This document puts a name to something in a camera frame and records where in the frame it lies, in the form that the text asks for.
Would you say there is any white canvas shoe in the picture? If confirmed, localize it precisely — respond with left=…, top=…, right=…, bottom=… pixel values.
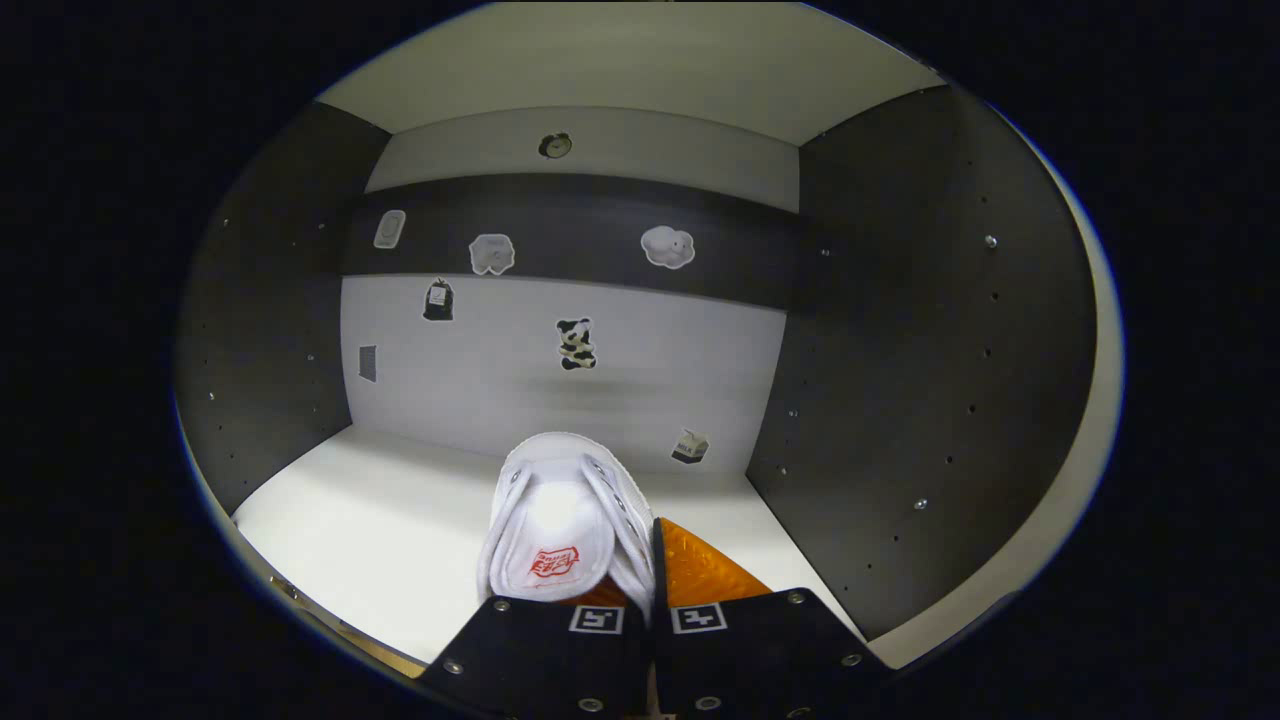
left=476, top=432, right=656, bottom=621

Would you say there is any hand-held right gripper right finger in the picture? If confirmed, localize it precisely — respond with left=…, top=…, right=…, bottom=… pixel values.
left=652, top=517, right=891, bottom=719

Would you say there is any white shoe cabinet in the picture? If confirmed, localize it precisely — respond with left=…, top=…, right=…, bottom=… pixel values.
left=175, top=0, right=1126, bottom=681

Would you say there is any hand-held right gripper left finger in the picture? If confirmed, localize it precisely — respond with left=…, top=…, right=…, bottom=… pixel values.
left=418, top=590, right=653, bottom=719

